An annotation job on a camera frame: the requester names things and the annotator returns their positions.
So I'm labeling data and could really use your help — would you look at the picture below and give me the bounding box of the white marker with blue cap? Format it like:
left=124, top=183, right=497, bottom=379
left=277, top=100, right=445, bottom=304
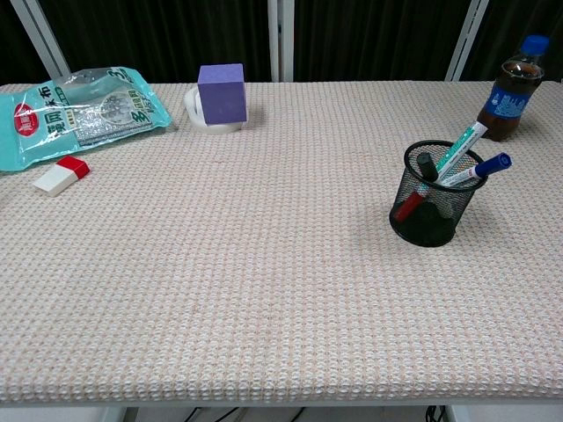
left=439, top=152, right=513, bottom=188

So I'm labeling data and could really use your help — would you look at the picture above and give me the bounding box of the black mesh pen holder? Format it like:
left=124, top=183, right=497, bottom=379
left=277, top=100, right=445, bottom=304
left=389, top=140, right=489, bottom=248

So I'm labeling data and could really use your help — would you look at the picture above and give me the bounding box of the marker with red cap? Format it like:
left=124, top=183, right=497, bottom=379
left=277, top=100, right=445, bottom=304
left=394, top=152, right=440, bottom=222

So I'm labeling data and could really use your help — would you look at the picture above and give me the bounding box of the white marker with green print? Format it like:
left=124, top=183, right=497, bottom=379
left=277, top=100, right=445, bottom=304
left=435, top=121, right=488, bottom=177

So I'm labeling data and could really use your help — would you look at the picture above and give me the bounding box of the beige woven tablecloth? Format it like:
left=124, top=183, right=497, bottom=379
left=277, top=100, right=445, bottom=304
left=0, top=81, right=563, bottom=404

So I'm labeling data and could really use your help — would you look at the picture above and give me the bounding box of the white tape roll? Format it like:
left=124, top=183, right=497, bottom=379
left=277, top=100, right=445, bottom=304
left=183, top=85, right=244, bottom=135

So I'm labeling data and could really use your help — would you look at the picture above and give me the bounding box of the purple foam cube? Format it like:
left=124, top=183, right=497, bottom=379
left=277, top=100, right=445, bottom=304
left=197, top=63, right=246, bottom=125

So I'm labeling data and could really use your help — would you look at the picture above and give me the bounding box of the black curtain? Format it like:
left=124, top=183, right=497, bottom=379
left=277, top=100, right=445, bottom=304
left=0, top=0, right=563, bottom=85

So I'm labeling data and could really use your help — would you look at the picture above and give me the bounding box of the red and white eraser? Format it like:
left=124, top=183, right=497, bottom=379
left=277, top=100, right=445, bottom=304
left=33, top=155, right=91, bottom=198

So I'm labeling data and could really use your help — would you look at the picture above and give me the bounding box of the teal cleaning cloth package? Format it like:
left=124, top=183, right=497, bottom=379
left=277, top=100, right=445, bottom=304
left=0, top=66, right=173, bottom=172

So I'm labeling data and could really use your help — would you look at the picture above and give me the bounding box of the cola bottle with blue cap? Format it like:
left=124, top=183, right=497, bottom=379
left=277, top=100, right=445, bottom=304
left=477, top=34, right=551, bottom=142

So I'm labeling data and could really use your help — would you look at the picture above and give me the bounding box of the grey metal frame post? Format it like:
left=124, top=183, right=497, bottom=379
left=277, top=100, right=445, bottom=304
left=444, top=0, right=490, bottom=82
left=267, top=0, right=295, bottom=83
left=8, top=0, right=71, bottom=78

